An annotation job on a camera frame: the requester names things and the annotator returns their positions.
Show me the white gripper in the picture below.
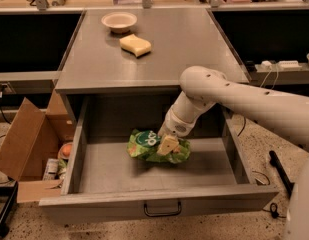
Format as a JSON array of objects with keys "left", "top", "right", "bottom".
[{"left": 157, "top": 108, "right": 195, "bottom": 156}]

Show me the green rice chip bag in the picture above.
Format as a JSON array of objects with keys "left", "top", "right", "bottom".
[{"left": 127, "top": 129, "right": 191, "bottom": 164}]

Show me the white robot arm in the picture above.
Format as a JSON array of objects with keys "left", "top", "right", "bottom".
[{"left": 159, "top": 66, "right": 309, "bottom": 240}]

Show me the grey open top drawer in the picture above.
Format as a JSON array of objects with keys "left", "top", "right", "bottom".
[{"left": 39, "top": 95, "right": 277, "bottom": 224}]

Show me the grey counter cabinet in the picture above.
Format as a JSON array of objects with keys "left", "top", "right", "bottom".
[{"left": 55, "top": 7, "right": 251, "bottom": 118}]

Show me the orange round item in box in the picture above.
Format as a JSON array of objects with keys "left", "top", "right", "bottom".
[{"left": 60, "top": 143, "right": 72, "bottom": 158}]

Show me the yellow sponge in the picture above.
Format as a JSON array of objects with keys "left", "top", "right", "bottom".
[{"left": 119, "top": 34, "right": 152, "bottom": 57}]

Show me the black floor stand bar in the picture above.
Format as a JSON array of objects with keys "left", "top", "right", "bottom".
[{"left": 269, "top": 150, "right": 294, "bottom": 197}]

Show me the white can in box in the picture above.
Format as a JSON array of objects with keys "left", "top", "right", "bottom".
[{"left": 43, "top": 158, "right": 59, "bottom": 180}]

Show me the beige paper bowl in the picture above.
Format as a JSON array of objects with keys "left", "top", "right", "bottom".
[{"left": 101, "top": 12, "right": 137, "bottom": 34}]

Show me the brown cardboard box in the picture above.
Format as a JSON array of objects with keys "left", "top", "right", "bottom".
[{"left": 0, "top": 91, "right": 75, "bottom": 203}]

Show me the white power strip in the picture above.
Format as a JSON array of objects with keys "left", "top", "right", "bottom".
[{"left": 260, "top": 60, "right": 301, "bottom": 71}]

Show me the black drawer handle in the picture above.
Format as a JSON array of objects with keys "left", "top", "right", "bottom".
[{"left": 143, "top": 201, "right": 182, "bottom": 218}]

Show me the black frame leg left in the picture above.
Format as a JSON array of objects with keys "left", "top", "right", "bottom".
[{"left": 0, "top": 182, "right": 18, "bottom": 237}]

